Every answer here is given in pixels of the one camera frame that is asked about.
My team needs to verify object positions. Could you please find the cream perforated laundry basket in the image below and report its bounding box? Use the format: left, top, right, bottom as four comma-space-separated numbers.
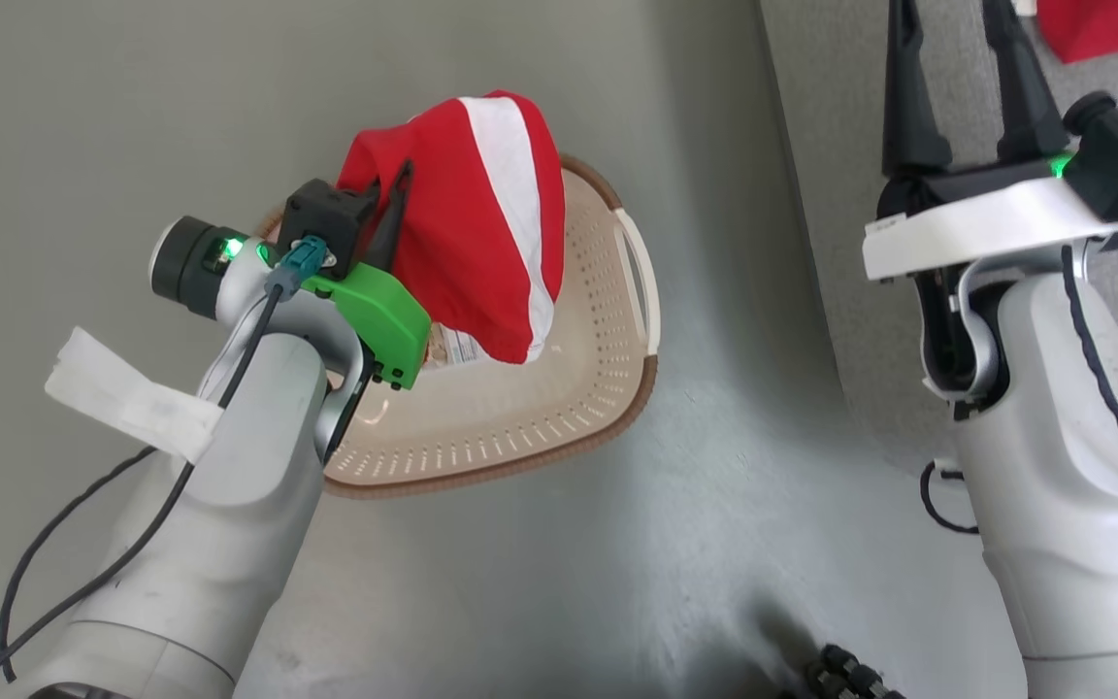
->
258, 153, 662, 501

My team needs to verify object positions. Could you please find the thin black looping cable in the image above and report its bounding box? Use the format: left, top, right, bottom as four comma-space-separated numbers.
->
0, 447, 158, 682

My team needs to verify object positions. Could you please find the black cable teal connector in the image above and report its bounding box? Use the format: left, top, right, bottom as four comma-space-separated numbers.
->
0, 238, 327, 699

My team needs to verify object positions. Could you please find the red and white garment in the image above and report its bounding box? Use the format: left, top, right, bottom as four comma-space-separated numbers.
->
336, 89, 568, 365

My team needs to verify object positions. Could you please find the white tape strip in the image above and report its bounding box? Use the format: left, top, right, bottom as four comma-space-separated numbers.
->
45, 326, 225, 465

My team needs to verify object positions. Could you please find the grey fabric sofa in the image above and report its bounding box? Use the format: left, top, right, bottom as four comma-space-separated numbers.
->
761, 0, 1118, 477

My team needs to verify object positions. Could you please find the short black cable loop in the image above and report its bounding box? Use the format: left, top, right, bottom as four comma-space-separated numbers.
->
920, 458, 979, 535

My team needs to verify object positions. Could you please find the red garment with tag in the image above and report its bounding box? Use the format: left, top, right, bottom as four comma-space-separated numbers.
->
1036, 0, 1118, 64

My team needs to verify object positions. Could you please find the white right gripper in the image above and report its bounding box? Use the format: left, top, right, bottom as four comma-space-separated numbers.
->
862, 0, 1118, 283

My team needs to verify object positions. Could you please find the paper label sticker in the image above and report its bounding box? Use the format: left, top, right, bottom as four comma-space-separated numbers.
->
428, 325, 507, 368

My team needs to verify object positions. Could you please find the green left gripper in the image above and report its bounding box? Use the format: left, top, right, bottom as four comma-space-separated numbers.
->
302, 160, 434, 391

